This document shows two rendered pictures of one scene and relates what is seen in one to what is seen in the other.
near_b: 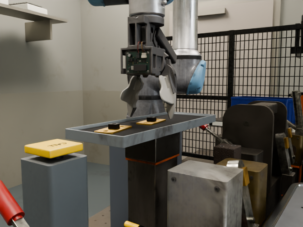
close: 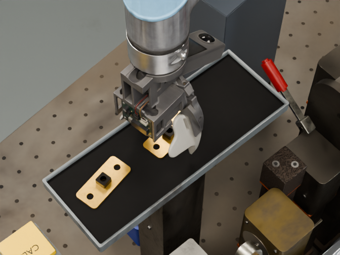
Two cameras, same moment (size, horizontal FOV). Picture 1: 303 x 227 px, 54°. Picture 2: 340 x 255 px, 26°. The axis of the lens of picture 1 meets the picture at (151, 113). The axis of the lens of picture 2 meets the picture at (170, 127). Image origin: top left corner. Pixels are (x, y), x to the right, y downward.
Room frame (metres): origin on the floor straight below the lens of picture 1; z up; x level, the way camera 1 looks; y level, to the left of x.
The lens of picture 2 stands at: (0.10, -0.15, 2.11)
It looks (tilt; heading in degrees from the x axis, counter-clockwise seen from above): 58 degrees down; 15
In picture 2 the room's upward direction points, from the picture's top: straight up
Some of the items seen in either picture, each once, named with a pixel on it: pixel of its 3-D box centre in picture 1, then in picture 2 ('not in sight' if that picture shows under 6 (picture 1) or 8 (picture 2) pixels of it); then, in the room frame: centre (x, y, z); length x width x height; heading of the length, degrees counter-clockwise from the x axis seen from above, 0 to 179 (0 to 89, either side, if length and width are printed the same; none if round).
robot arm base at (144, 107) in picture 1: (146, 108); not in sight; (1.10, 0.02, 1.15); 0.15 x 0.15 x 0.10
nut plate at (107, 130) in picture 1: (113, 126); (103, 180); (0.56, 0.07, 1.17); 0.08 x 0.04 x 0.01; 157
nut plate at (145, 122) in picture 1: (151, 119); (169, 132); (0.66, 0.00, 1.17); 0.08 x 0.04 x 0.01; 155
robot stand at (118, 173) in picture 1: (146, 174); (215, 27); (1.10, 0.02, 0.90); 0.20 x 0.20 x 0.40; 62
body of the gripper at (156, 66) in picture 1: (145, 48); (155, 85); (0.64, 0.01, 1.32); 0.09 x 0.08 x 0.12; 155
